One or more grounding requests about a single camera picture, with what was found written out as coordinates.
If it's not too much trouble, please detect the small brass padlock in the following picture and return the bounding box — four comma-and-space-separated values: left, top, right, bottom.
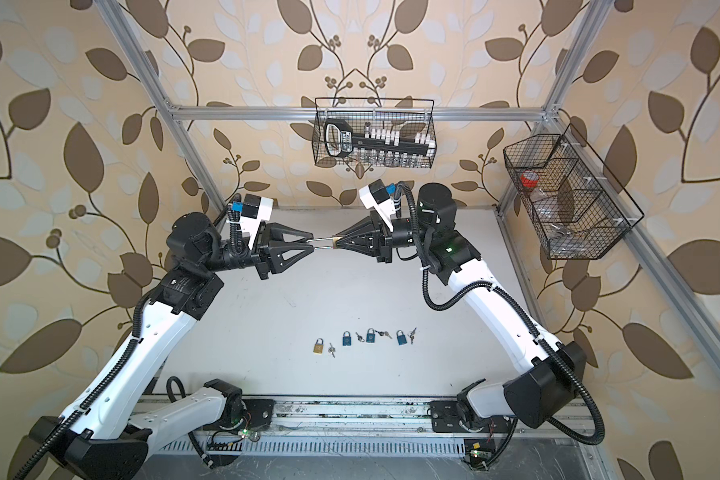
313, 338, 335, 357

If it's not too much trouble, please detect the black socket tool set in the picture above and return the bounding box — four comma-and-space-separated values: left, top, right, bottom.
322, 119, 437, 158

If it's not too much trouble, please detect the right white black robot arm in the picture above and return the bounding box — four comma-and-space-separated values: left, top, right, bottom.
333, 180, 606, 471

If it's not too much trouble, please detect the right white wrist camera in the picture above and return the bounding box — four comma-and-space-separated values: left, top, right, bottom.
358, 179, 400, 232

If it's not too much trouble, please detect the black wire basket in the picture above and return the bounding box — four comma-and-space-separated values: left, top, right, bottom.
503, 125, 644, 260
311, 95, 438, 169

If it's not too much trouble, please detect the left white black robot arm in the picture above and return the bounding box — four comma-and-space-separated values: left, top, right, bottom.
14, 212, 314, 479

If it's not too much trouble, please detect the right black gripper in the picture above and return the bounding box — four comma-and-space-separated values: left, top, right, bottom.
338, 215, 434, 267

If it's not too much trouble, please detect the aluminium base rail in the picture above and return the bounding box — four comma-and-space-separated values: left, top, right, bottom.
131, 393, 602, 458

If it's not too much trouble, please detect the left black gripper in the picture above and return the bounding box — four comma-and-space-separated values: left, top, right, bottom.
195, 220, 309, 283

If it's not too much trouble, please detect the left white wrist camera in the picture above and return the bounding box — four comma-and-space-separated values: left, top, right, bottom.
226, 193, 274, 250

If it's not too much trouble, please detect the back black wire basket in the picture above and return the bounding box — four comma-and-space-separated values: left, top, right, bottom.
311, 95, 438, 169

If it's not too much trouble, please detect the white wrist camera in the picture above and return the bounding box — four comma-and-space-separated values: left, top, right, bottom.
226, 193, 274, 250
358, 179, 400, 232

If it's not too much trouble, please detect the right black wire basket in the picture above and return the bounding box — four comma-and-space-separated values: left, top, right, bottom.
503, 125, 644, 260

